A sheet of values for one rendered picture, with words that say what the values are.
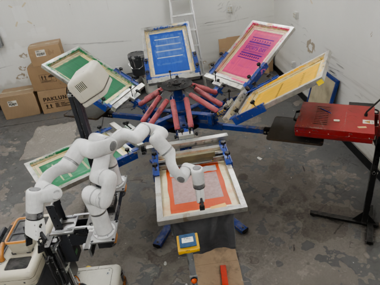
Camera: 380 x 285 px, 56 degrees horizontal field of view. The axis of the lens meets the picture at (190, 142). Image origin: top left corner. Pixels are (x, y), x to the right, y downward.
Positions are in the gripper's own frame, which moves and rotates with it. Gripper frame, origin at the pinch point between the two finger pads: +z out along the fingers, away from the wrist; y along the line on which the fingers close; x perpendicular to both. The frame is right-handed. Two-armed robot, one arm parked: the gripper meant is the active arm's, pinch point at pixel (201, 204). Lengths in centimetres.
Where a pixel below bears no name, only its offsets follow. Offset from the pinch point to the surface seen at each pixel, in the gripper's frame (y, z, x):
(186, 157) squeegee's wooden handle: -56, 1, -3
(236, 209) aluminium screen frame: 1.8, 7.2, 21.5
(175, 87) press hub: -133, -25, -2
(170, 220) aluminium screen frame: 1.9, 6.9, -20.8
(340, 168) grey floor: -141, 105, 171
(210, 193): -21.6, 10.0, 8.7
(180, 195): -24.0, 10.1, -12.6
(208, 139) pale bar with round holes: -80, 2, 18
